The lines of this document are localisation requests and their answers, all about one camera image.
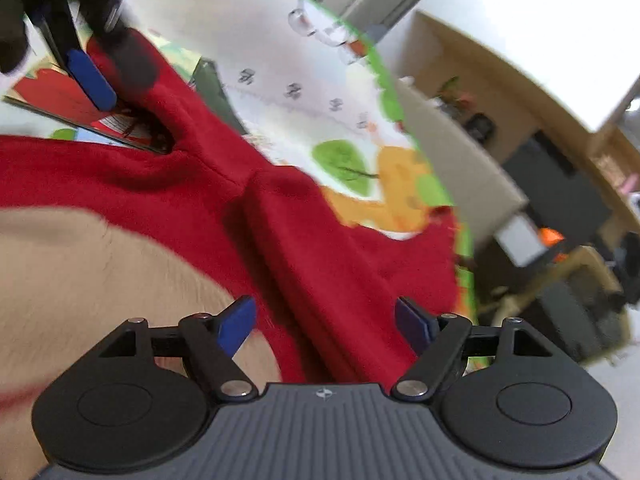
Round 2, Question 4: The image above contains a beige office chair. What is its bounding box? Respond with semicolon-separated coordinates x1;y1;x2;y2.
491;245;631;364

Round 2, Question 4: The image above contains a beige sofa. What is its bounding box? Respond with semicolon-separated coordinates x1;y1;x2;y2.
394;79;528;249

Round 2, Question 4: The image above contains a potted plant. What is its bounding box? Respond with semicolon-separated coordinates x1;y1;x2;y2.
436;76;475;112

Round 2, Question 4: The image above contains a colourful cartoon play mat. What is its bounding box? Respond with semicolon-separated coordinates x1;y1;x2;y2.
0;0;482;371

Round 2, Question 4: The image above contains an orange object on desk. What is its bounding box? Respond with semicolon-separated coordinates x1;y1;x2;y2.
538;226;567;263

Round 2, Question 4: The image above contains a black cabinet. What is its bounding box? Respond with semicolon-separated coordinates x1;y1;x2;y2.
502;130;611;248

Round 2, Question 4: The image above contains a red fleece garment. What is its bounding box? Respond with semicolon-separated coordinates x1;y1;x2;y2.
1;47;458;396

